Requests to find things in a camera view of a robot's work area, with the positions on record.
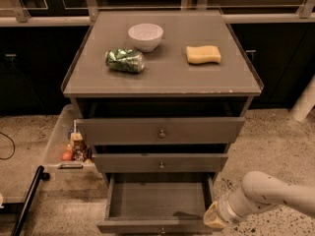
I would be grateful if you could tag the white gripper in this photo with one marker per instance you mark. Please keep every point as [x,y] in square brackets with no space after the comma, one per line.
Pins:
[224,207]

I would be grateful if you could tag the grey bottom drawer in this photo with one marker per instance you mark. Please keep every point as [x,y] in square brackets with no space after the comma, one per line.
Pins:
[157,203]

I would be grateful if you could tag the grey drawer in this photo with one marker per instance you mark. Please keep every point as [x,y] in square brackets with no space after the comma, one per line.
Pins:
[157,203]
[160,131]
[160,162]

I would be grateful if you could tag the grey middle drawer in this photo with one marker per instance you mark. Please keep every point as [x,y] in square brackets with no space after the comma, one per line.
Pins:
[160,162]

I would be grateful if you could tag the grey wooden drawer cabinet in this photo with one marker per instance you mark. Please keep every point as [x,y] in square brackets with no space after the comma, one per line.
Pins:
[169,86]

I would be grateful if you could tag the grey top drawer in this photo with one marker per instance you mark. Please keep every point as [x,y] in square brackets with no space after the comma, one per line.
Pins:
[160,131]

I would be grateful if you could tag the brown snack package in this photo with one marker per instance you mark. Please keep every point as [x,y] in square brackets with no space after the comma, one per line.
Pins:
[79,147]

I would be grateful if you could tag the small orange fruit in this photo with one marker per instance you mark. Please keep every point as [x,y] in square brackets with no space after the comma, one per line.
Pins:
[67,156]

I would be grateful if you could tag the clear plastic storage bin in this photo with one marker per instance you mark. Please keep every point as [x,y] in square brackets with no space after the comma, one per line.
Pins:
[58,142]

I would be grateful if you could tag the yellow sponge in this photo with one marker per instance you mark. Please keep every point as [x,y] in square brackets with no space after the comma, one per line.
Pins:
[203,54]

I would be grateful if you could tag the black pole stand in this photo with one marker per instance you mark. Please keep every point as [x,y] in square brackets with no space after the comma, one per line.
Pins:
[40,175]

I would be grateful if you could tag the crushed green soda can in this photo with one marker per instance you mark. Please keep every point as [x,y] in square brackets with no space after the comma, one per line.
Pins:
[125,60]

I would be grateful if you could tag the white ceramic bowl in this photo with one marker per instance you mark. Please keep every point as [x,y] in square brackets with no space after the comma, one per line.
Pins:
[145,37]

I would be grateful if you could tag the white cylindrical post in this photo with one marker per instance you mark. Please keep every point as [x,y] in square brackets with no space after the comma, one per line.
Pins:
[305,103]

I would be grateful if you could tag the metal window frame rail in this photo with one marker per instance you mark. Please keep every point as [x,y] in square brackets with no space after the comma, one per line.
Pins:
[84,12]

